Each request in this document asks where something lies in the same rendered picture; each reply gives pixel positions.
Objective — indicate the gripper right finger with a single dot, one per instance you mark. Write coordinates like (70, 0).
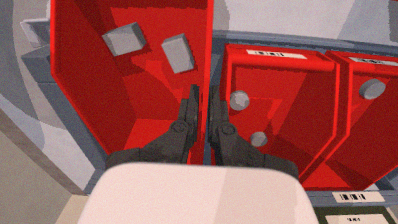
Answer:
(231, 149)

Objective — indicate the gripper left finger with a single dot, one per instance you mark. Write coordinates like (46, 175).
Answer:
(172, 146)

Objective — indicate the grey block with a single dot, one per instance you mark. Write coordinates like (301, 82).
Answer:
(124, 39)
(178, 53)

